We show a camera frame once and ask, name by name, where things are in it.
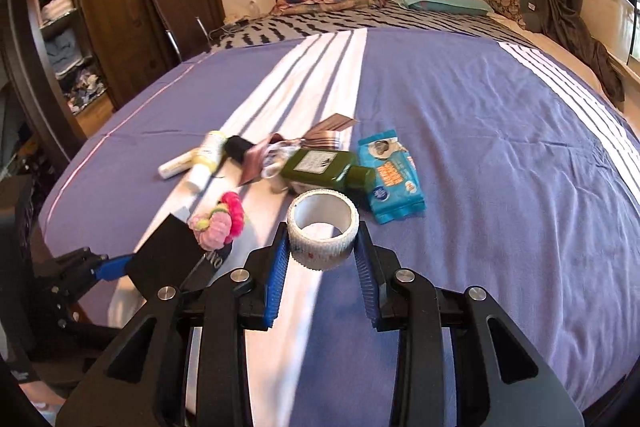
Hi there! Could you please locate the black pouch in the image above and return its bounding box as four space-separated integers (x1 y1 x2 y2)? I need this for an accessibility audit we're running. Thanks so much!
126 215 232 300

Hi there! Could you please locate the white tape roll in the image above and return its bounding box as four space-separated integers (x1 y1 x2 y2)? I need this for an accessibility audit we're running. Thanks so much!
286 190 360 271

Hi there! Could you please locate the pink flower hair scrunchie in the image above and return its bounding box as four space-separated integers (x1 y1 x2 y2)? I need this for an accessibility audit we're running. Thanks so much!
188 191 245 251

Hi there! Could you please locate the blue wet wipes pack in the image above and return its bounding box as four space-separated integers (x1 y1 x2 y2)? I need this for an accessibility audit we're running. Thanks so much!
358 130 426 225

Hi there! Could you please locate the green glass bottle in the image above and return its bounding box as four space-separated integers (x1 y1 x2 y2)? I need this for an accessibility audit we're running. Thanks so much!
280 147 376 193

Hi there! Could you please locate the white lip balm tube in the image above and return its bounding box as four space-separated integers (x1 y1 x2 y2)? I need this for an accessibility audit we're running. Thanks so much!
157 147 198 180

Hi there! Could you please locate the cream lotion tube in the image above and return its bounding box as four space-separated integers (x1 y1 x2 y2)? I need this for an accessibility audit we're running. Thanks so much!
186 130 227 194

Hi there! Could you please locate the blue striped bed cover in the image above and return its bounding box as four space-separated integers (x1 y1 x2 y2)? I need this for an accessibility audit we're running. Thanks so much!
39 28 639 409

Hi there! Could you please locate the black white zigzag blanket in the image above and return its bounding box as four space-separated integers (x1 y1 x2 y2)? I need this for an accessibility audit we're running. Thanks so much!
213 3 532 51

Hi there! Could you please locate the dark wooden wardrobe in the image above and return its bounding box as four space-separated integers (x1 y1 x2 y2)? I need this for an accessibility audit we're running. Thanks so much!
1 0 224 167

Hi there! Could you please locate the teal pillow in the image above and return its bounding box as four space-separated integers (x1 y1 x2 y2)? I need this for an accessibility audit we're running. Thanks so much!
393 0 494 15

